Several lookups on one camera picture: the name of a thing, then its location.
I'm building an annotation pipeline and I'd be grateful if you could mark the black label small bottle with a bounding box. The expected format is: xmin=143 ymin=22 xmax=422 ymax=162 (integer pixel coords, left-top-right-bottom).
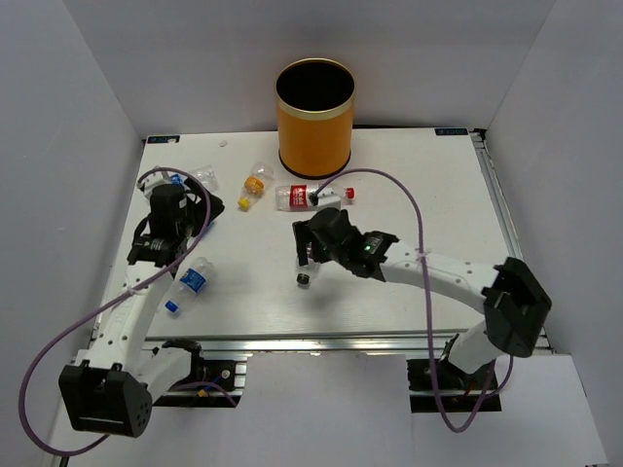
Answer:
xmin=296 ymin=258 xmax=323 ymax=289

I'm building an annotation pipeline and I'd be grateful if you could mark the red label water bottle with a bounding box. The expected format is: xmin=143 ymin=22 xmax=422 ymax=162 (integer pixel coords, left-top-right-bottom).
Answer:
xmin=275 ymin=184 xmax=355 ymax=212

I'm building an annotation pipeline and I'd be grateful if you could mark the blue cap pepsi bottle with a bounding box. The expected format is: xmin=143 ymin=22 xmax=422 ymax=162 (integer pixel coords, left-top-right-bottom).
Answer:
xmin=164 ymin=257 xmax=215 ymax=317

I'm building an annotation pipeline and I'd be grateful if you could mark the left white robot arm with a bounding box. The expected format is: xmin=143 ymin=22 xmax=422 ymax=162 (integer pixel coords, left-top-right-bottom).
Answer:
xmin=58 ymin=179 xmax=225 ymax=438

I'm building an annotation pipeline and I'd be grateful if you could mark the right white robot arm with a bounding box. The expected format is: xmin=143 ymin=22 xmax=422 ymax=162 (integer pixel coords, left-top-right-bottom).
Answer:
xmin=292 ymin=207 xmax=552 ymax=388

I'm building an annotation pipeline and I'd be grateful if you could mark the orange cylindrical bin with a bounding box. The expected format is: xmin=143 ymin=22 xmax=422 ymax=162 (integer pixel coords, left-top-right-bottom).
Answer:
xmin=275 ymin=57 xmax=356 ymax=180

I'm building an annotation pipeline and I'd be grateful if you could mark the yellow cap small bottle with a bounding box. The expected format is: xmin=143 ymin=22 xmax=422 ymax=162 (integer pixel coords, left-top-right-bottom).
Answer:
xmin=238 ymin=162 xmax=275 ymax=211

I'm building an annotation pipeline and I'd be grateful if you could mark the blue corner sticker left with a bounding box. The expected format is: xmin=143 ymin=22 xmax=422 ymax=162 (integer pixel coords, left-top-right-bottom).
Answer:
xmin=146 ymin=135 xmax=180 ymax=144

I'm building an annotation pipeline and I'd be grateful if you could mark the blue corner sticker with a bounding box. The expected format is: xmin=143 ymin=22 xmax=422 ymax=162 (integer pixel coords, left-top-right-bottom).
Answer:
xmin=146 ymin=135 xmax=180 ymax=144
xmin=434 ymin=127 xmax=469 ymax=136

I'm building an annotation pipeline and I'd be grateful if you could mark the blue corner sticker right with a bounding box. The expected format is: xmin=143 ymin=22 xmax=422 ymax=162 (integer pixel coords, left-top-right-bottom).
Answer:
xmin=434 ymin=127 xmax=469 ymax=136

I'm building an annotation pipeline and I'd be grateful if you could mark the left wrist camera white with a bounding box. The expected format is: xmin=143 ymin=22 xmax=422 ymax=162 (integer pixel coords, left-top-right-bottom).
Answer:
xmin=136 ymin=173 xmax=168 ymax=200

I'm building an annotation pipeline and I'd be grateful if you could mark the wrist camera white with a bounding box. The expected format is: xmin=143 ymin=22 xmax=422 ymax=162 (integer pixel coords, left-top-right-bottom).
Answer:
xmin=136 ymin=173 xmax=168 ymax=200
xmin=308 ymin=192 xmax=342 ymax=209

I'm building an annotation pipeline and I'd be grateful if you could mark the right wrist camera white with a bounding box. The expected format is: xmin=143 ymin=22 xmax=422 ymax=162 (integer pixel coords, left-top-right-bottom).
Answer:
xmin=308 ymin=192 xmax=342 ymax=209

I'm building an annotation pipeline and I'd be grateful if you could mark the aluminium table frame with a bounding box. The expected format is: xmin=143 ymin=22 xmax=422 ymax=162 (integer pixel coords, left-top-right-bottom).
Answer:
xmin=67 ymin=128 xmax=556 ymax=405

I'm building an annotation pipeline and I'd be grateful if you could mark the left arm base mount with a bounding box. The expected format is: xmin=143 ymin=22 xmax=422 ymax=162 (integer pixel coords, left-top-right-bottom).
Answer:
xmin=151 ymin=339 xmax=241 ymax=409

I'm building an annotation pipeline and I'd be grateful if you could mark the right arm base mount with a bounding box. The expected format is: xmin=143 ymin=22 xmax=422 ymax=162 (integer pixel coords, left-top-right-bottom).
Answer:
xmin=407 ymin=359 xmax=502 ymax=414

